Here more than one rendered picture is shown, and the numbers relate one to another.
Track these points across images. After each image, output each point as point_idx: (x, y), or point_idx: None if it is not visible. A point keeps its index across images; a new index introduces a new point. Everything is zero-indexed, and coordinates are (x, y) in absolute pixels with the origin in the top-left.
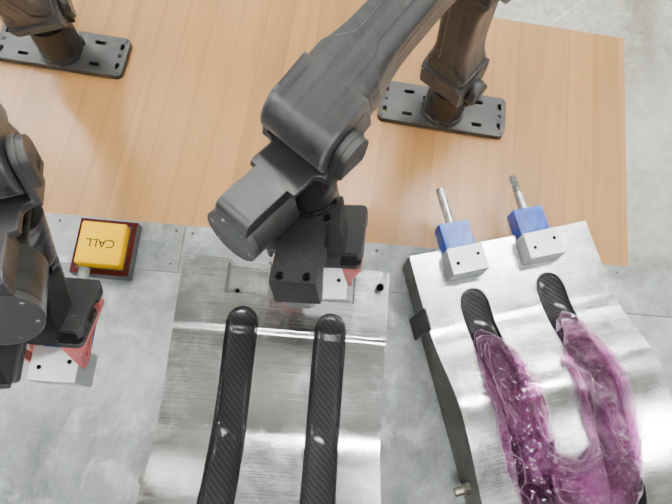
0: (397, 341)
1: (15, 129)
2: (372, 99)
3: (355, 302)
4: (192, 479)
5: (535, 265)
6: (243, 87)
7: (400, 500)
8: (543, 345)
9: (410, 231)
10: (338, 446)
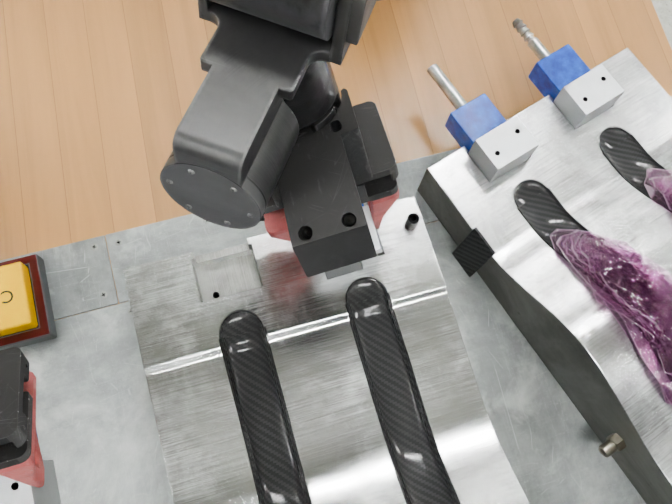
0: (448, 287)
1: None
2: None
3: (386, 251)
4: None
5: (589, 124)
6: (112, 23)
7: (532, 490)
8: (643, 220)
9: (408, 139)
10: (440, 453)
